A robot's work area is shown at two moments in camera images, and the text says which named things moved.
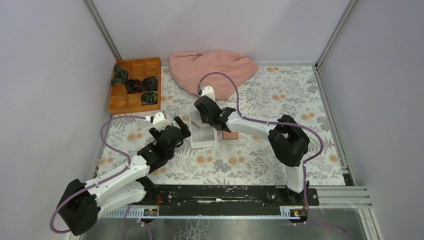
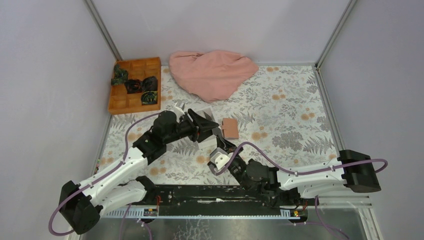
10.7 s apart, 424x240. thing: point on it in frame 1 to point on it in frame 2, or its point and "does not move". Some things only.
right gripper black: [203, 119] to [225, 145]
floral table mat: [234, 143] does not move
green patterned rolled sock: [120, 75] does not move
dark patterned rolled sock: [149, 97] does not move
